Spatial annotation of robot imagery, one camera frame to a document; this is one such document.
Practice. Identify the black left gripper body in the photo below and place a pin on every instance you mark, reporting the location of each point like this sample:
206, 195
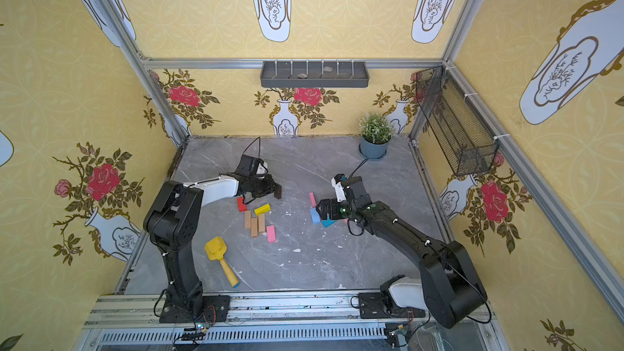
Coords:
266, 187

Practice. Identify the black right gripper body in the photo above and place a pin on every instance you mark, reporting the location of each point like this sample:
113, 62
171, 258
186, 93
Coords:
331, 208

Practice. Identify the dark brown block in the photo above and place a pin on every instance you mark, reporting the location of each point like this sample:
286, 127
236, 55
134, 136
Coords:
278, 192

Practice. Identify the yellow block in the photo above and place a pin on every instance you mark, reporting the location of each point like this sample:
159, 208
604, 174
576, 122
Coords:
262, 209

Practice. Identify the red block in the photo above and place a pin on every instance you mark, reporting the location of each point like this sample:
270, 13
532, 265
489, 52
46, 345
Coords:
242, 207

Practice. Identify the pink block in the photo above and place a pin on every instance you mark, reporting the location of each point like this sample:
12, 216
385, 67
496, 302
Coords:
312, 199
271, 234

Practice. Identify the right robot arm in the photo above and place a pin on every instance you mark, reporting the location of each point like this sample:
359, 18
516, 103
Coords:
448, 288

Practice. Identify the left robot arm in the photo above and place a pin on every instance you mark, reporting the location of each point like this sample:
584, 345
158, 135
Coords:
172, 221

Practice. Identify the teal block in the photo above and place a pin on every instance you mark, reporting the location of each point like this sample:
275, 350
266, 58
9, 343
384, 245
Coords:
327, 222

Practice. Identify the light blue long block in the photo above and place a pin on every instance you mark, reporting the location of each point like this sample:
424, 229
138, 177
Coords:
315, 216

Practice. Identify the natural wood block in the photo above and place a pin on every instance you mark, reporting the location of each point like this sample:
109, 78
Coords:
262, 223
254, 227
247, 219

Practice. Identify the blue plant pot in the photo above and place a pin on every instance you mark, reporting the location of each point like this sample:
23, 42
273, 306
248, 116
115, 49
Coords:
372, 151

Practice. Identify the yellow toy shovel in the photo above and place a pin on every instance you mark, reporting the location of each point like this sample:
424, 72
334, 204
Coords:
216, 250

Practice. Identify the green artificial plant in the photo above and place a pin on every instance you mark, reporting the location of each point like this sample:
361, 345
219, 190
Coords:
376, 129

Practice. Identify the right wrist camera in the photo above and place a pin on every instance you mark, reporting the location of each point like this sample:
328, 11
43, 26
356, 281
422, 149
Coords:
350, 189

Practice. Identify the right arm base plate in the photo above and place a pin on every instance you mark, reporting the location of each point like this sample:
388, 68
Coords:
379, 305

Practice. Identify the aluminium rail frame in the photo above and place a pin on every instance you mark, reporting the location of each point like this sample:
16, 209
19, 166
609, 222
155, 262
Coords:
323, 316

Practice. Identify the grey wall shelf tray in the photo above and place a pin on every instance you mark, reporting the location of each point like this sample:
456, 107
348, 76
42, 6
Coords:
308, 73

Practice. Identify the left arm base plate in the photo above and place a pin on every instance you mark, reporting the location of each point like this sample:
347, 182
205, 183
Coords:
211, 309

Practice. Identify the black wire mesh basket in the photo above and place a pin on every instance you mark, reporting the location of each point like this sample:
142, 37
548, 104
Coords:
464, 138

